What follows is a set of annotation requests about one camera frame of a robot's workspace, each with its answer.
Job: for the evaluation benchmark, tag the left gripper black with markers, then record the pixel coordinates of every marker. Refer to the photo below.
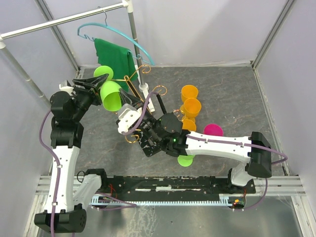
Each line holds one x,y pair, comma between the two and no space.
93,92

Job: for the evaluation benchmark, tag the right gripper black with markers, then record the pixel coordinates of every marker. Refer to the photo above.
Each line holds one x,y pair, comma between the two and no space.
126,98

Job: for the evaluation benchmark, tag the lime green wine glass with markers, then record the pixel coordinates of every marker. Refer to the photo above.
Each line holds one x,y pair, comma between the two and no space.
110,90

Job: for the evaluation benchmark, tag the gold wine glass rack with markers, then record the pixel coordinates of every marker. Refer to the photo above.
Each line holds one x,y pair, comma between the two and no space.
168,128

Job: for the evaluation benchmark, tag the orange wine glass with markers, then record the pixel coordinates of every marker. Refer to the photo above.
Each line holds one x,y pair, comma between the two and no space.
189,125
188,91
191,108

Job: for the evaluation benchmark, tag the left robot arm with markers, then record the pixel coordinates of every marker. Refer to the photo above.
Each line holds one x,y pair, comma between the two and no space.
65,209

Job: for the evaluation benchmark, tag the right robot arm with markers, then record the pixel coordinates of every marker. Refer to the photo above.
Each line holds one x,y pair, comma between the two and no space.
253,153

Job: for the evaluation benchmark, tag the pink wine glass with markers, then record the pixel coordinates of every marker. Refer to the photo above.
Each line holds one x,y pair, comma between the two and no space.
213,130

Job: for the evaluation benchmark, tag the green cloth on hanger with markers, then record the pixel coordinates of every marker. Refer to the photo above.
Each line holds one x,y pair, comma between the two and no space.
118,58

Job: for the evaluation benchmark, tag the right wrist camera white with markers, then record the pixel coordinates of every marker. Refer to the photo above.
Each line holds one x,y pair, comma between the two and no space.
127,116

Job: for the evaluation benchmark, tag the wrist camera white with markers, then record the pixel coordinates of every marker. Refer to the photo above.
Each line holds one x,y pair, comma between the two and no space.
66,87
127,116

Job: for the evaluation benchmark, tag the silver white clothes rail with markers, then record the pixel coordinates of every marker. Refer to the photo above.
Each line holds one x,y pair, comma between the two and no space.
55,22

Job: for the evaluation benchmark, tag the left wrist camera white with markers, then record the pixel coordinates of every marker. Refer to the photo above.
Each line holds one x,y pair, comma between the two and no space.
66,87

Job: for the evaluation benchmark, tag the teal wire clothes hanger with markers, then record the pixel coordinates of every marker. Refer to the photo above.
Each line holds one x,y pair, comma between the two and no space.
140,52

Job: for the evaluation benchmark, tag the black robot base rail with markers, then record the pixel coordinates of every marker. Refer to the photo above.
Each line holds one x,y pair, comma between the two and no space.
173,188

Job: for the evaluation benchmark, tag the light blue cable duct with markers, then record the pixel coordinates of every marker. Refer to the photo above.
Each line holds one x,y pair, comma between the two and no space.
99,200

